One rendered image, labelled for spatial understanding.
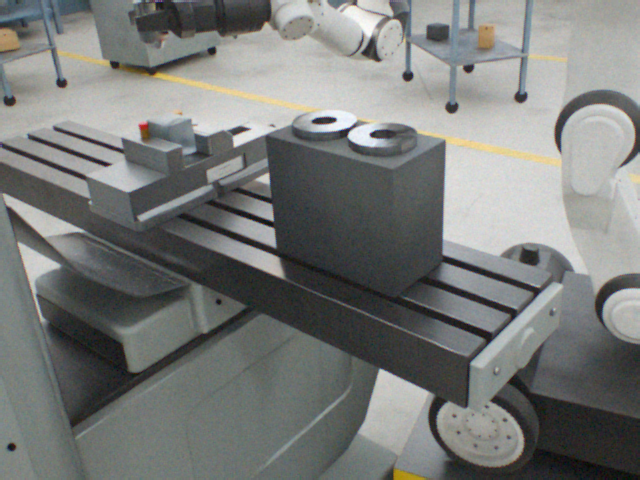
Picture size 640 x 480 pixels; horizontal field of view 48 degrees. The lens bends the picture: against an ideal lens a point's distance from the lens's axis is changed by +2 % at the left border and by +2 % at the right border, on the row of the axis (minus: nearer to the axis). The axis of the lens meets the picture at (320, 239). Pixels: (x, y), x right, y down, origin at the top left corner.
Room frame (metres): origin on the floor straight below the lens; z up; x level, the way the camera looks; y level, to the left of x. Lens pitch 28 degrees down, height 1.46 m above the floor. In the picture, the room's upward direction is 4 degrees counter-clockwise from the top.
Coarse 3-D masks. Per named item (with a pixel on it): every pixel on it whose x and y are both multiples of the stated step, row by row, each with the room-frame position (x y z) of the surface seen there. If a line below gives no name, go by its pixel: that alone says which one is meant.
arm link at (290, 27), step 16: (256, 0) 1.21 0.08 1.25; (272, 0) 1.23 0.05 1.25; (288, 0) 1.23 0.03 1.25; (304, 0) 1.24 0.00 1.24; (256, 16) 1.21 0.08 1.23; (272, 16) 1.23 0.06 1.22; (288, 16) 1.21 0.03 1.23; (304, 16) 1.21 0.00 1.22; (288, 32) 1.23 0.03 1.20; (304, 32) 1.24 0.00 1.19
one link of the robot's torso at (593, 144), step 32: (576, 128) 1.12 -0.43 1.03; (608, 128) 1.10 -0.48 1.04; (576, 160) 1.12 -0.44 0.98; (608, 160) 1.09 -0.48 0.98; (576, 192) 1.11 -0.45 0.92; (608, 192) 1.10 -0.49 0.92; (576, 224) 1.15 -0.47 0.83; (608, 224) 1.13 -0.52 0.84; (608, 256) 1.13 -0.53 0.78; (608, 288) 1.11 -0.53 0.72
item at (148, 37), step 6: (162, 6) 1.18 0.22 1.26; (138, 12) 1.16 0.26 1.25; (144, 12) 1.16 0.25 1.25; (150, 12) 1.16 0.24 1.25; (144, 36) 1.16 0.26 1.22; (150, 36) 1.16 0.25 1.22; (156, 36) 1.16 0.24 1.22; (162, 36) 1.17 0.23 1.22; (168, 36) 1.18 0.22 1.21; (144, 42) 1.16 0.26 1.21; (150, 42) 1.16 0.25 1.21; (156, 42) 1.16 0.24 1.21
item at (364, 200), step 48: (288, 144) 0.90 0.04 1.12; (336, 144) 0.88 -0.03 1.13; (384, 144) 0.83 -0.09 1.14; (432, 144) 0.86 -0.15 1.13; (288, 192) 0.91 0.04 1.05; (336, 192) 0.85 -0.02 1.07; (384, 192) 0.79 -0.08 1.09; (432, 192) 0.85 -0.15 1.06; (288, 240) 0.91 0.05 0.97; (336, 240) 0.85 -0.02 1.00; (384, 240) 0.80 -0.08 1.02; (432, 240) 0.85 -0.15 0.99; (384, 288) 0.80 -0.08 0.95
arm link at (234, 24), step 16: (176, 0) 1.17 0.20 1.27; (192, 0) 1.17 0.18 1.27; (208, 0) 1.18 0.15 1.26; (224, 0) 1.19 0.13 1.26; (240, 0) 1.20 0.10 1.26; (192, 16) 1.15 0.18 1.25; (208, 16) 1.17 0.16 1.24; (224, 16) 1.19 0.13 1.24; (240, 16) 1.19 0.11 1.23; (176, 32) 1.17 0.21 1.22; (192, 32) 1.15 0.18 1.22; (224, 32) 1.20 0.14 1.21; (240, 32) 1.21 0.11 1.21
